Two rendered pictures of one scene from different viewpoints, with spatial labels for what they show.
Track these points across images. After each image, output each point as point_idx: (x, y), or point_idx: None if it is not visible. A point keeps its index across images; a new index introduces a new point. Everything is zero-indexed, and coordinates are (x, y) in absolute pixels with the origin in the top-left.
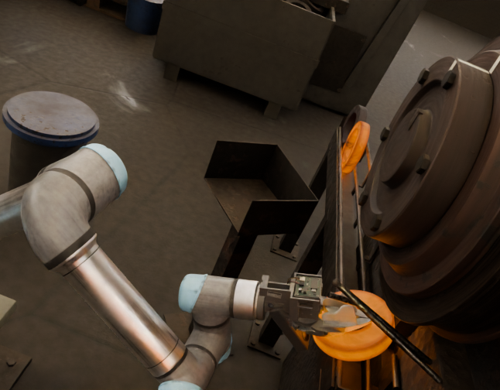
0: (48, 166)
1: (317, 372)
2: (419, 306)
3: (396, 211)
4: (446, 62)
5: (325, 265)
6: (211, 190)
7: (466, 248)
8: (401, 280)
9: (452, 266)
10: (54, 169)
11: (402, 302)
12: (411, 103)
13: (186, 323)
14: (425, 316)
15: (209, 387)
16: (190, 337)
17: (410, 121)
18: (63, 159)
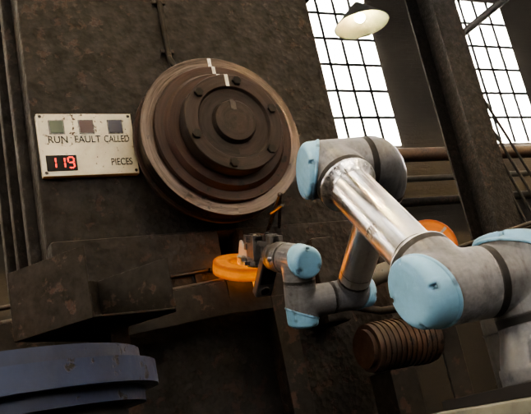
0: (352, 153)
1: (270, 302)
2: (285, 177)
3: (278, 132)
4: (214, 78)
5: (147, 322)
6: (117, 314)
7: (288, 133)
8: (272, 179)
9: (290, 142)
10: (362, 136)
11: (274, 190)
12: (198, 109)
13: None
14: (293, 174)
15: None
16: (325, 288)
17: (231, 106)
18: (345, 140)
